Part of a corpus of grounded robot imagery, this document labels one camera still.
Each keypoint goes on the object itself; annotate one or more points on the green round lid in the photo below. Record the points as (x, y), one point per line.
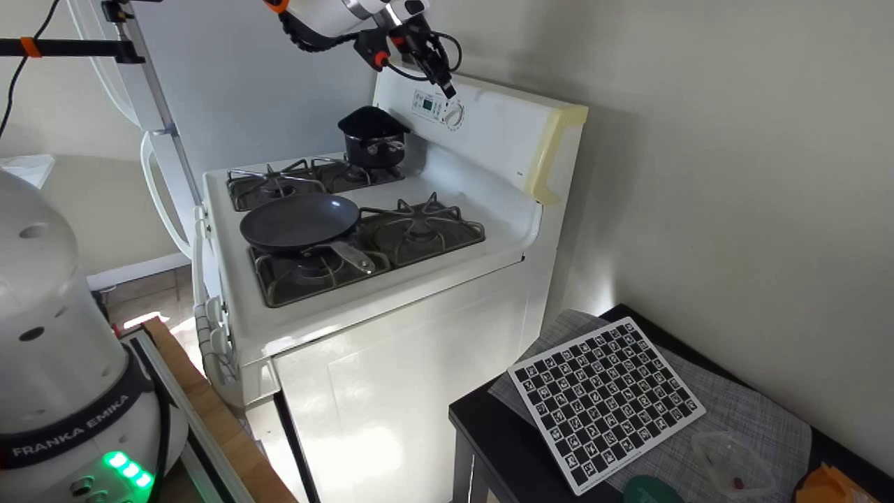
(652, 490)

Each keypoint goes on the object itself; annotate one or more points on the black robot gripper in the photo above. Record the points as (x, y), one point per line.
(394, 33)

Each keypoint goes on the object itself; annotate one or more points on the black side table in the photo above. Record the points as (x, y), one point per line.
(483, 448)

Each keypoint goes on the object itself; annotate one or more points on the stove digital display panel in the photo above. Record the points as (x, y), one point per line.
(425, 104)

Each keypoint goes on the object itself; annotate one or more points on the black pole with orange tape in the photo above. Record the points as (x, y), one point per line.
(73, 48)

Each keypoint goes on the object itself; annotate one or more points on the black white checkered calibration board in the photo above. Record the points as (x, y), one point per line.
(605, 404)

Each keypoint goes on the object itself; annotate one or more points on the cast iron grate under pan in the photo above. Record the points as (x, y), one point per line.
(419, 239)

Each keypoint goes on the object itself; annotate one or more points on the round white stove dial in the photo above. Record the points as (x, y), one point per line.
(453, 117)

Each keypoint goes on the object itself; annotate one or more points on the orange packet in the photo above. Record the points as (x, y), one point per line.
(827, 487)

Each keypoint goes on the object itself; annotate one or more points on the cast iron grate under saucepan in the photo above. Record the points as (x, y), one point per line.
(270, 192)

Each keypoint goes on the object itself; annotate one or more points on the white stove front knob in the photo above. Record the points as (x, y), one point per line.
(221, 362)
(212, 321)

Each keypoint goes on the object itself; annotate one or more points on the dark nonstick frying pan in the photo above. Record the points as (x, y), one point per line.
(298, 221)

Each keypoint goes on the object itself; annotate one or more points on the wooden board edge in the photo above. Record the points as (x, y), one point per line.
(219, 421)

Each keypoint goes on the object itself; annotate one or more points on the white refrigerator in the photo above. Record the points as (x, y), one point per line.
(251, 114)

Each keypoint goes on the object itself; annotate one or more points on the white gas stove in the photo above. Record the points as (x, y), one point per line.
(391, 374)

